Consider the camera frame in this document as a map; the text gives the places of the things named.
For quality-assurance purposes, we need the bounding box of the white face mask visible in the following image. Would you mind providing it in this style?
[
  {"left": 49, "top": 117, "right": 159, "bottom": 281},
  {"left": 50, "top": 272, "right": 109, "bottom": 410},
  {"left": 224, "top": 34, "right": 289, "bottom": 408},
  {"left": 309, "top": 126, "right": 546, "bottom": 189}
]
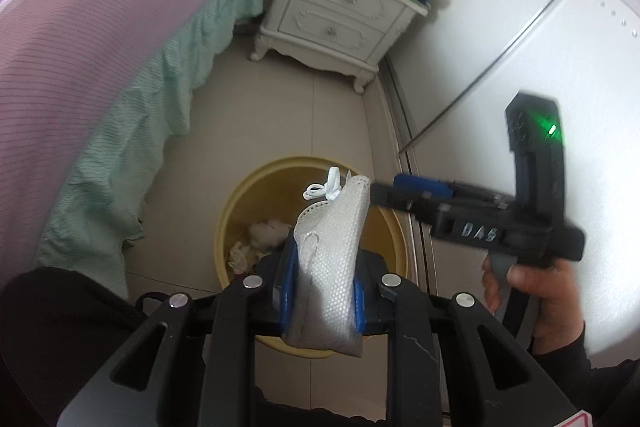
[{"left": 283, "top": 166, "right": 371, "bottom": 357}]

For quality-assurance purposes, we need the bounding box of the black sleeved right forearm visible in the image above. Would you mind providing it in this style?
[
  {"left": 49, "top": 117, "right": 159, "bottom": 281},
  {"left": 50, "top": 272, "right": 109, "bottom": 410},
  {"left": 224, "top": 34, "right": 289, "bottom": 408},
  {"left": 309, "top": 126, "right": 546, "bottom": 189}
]
[{"left": 529, "top": 323, "right": 639, "bottom": 426}]

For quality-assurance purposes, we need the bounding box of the person's right hand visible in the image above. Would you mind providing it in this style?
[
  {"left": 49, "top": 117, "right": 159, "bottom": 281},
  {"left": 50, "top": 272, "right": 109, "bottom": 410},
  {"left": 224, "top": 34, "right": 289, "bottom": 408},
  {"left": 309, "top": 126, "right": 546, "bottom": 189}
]
[{"left": 506, "top": 259, "right": 585, "bottom": 355}]

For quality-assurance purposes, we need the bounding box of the white crumpled tissue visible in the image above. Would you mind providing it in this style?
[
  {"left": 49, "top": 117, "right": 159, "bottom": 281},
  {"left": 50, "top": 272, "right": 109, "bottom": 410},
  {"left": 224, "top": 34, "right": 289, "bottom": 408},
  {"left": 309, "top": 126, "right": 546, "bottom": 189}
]
[{"left": 228, "top": 219, "right": 292, "bottom": 277}]

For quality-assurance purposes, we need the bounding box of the white ornate nightstand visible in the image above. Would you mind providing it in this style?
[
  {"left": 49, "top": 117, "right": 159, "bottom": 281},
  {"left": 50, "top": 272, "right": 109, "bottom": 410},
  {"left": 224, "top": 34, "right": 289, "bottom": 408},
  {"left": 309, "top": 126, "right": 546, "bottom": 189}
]
[{"left": 250, "top": 0, "right": 428, "bottom": 94}]

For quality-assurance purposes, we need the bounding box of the bed with purple cover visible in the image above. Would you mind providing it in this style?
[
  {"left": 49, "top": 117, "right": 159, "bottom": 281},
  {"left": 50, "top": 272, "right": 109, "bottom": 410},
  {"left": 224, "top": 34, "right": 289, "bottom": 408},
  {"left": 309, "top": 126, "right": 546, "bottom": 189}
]
[{"left": 1, "top": 0, "right": 262, "bottom": 296}]

